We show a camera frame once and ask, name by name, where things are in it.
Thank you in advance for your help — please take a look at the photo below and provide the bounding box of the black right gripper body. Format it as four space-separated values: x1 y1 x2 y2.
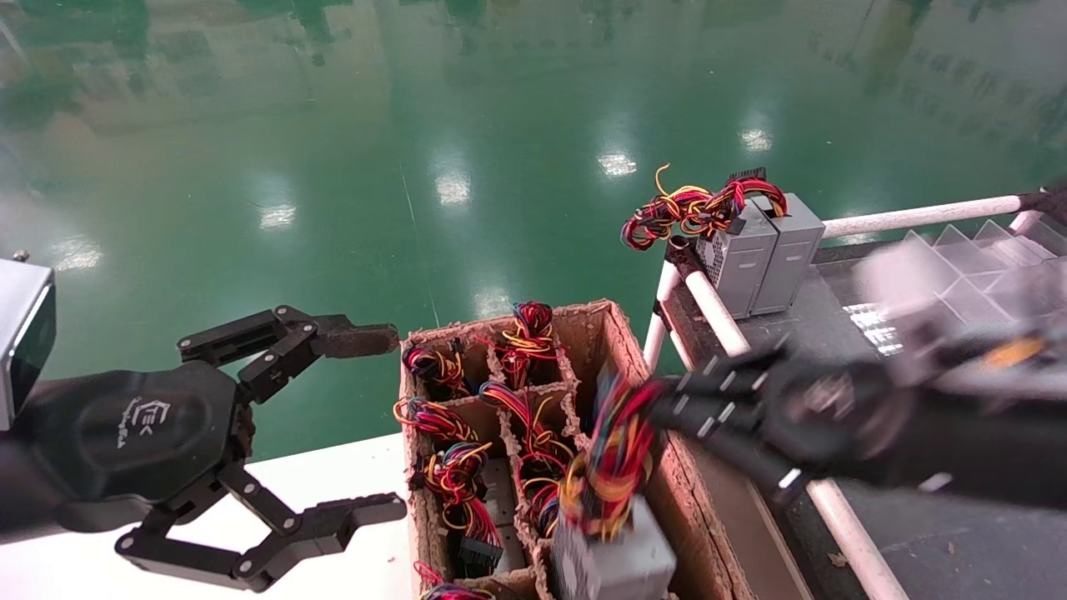
765 357 919 469

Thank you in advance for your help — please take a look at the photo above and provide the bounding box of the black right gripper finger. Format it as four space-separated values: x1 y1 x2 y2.
646 342 790 436
667 423 814 509

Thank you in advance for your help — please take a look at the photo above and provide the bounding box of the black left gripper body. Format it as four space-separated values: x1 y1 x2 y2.
17 362 251 532

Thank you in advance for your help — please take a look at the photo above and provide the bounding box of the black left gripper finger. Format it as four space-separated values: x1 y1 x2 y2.
115 465 408 593
176 305 402 407

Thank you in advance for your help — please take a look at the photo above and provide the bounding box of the grey power supply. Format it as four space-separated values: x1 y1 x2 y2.
750 193 826 316
403 340 473 399
408 442 528 581
481 382 578 468
621 164 789 320
393 397 481 445
518 454 572 541
550 371 679 600
414 561 498 600
479 302 556 389

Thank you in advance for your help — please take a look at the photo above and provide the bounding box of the brown cardboard divider box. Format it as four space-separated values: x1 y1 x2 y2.
398 300 755 600

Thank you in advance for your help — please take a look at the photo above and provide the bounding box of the white rack pipe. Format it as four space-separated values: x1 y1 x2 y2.
644 262 681 369
682 268 911 600
821 194 1023 241

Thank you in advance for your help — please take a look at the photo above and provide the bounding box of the black rack pipe joint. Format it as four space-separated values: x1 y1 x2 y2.
1021 187 1067 224
665 242 706 284

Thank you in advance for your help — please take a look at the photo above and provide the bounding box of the black rack mat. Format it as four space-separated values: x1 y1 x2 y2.
667 240 1067 600

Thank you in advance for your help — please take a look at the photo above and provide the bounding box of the clear acrylic divider rack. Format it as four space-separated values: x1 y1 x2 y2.
904 218 1067 334

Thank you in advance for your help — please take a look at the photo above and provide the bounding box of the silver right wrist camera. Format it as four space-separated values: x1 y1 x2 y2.
857 240 972 386

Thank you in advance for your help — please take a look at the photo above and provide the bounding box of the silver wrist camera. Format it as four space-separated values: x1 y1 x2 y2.
857 240 972 386
0 258 58 433

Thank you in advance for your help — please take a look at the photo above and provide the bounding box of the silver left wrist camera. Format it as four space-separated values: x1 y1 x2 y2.
0 258 58 433

